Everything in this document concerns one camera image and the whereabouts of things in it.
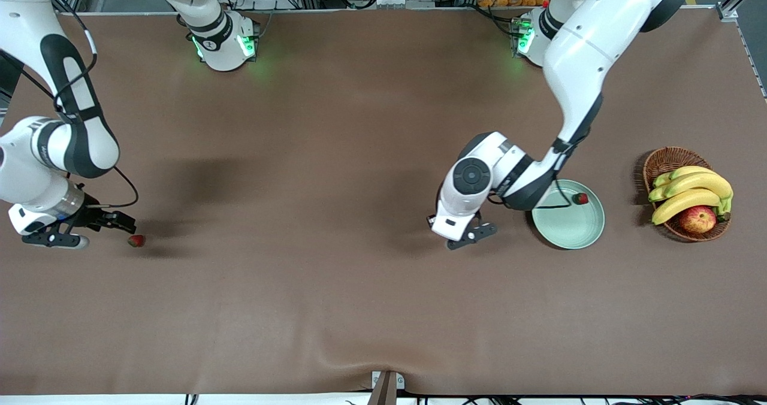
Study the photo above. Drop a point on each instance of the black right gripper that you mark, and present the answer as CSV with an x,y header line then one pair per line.
x,y
94,215

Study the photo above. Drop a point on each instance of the red strawberry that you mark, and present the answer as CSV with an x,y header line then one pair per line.
x,y
136,241
580,199

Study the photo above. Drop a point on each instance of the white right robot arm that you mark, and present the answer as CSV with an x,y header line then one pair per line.
x,y
27,183

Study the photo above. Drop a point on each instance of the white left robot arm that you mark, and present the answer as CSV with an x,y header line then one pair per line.
x,y
593,51

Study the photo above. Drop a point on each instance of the light green round plate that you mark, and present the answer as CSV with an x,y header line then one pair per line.
x,y
569,225

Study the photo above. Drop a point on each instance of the grey metal mounting plate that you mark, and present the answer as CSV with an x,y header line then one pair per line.
x,y
376,381

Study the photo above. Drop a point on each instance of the brown table cover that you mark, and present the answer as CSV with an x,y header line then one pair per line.
x,y
383,273

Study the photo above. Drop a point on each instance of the brown wicker basket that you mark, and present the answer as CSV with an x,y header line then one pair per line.
x,y
665,159

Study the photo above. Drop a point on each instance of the yellow banana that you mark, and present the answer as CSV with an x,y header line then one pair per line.
x,y
683,204
689,171
701,183

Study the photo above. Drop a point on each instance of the red apple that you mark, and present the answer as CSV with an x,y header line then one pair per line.
x,y
697,220

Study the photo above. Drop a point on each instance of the white socket strip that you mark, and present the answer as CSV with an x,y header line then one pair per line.
x,y
389,1

